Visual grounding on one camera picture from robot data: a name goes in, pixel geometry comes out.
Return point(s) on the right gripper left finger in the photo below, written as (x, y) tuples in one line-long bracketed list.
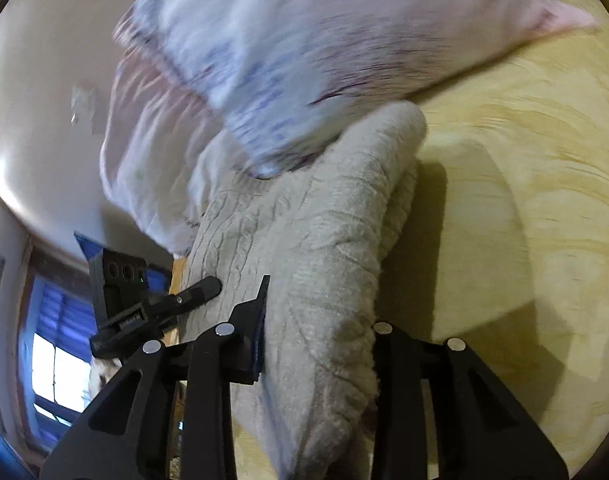
[(168, 402)]

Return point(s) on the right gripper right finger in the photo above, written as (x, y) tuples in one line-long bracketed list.
[(442, 399)]

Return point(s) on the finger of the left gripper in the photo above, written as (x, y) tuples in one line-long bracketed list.
[(193, 297)]

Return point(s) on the beige cable knit sweater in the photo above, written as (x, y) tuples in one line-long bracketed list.
[(318, 235)]

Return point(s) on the blue window curtain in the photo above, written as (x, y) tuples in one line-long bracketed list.
[(59, 376)]

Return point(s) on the left floral pillow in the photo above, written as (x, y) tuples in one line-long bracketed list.
[(165, 154)]

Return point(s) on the floral pillow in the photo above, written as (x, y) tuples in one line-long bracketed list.
[(165, 154), (287, 76)]

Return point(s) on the yellow patterned bed sheet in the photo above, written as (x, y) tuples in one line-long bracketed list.
[(503, 230)]

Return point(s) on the right floral pillow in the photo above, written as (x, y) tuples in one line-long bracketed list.
[(287, 76)]

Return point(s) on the white wall switch plate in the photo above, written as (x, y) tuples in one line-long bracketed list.
[(82, 104)]

